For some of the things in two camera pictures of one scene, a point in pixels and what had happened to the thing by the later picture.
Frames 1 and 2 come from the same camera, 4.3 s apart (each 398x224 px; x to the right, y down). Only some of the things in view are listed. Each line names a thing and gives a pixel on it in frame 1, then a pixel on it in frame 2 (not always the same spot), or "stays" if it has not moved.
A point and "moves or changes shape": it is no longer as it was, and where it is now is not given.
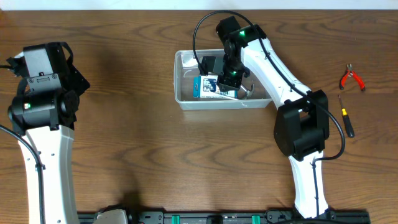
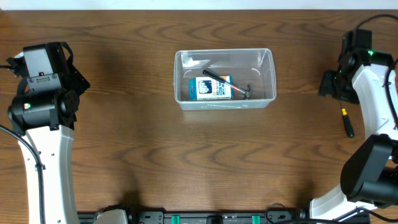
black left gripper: (74, 82) stays
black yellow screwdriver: (349, 128) stays
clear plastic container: (186, 67) stays
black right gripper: (229, 84) to (327, 87)
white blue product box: (206, 86) moves or changes shape
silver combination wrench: (224, 96) to (219, 105)
